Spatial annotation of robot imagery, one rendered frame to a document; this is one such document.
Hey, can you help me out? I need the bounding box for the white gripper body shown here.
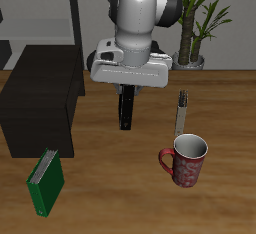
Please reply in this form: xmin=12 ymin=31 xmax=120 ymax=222
xmin=89 ymin=52 xmax=174 ymax=89

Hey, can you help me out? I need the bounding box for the dark wooden cabinet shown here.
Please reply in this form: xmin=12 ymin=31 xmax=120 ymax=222
xmin=0 ymin=44 xmax=86 ymax=159

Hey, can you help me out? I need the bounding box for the red patterned mug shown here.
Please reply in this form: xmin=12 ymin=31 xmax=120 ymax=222
xmin=158 ymin=133 xmax=209 ymax=189

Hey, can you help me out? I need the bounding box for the green book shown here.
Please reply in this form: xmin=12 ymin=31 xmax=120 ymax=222
xmin=25 ymin=147 xmax=66 ymax=219

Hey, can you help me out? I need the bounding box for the white shelf unit dark frame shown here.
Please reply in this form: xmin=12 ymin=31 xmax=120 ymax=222
xmin=0 ymin=0 xmax=86 ymax=98

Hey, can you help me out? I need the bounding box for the pot plant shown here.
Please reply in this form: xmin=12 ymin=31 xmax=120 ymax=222
xmin=171 ymin=0 xmax=237 ymax=72

